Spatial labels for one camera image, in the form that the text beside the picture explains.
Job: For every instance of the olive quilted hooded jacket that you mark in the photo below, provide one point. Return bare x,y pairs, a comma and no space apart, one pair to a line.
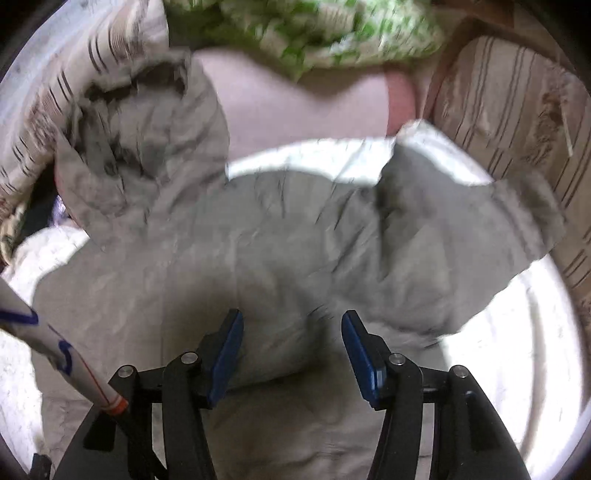
173,245

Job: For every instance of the green white patterned blanket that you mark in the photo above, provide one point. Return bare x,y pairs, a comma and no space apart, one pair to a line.
300,36

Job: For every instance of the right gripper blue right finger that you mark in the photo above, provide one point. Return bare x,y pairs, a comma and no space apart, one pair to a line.
367,354

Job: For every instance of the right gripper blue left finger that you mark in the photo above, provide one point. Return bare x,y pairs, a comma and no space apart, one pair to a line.
218,353

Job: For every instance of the striped floral side cushion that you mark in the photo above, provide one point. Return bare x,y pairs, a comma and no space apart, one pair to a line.
511,108

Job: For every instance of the pink bed sheet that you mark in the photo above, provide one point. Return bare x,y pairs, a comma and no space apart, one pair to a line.
265,109

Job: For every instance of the striped floral folded quilt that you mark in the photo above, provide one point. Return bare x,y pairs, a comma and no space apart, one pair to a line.
80,42

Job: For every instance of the white leaf-print duvet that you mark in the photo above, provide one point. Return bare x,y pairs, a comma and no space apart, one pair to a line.
525,348

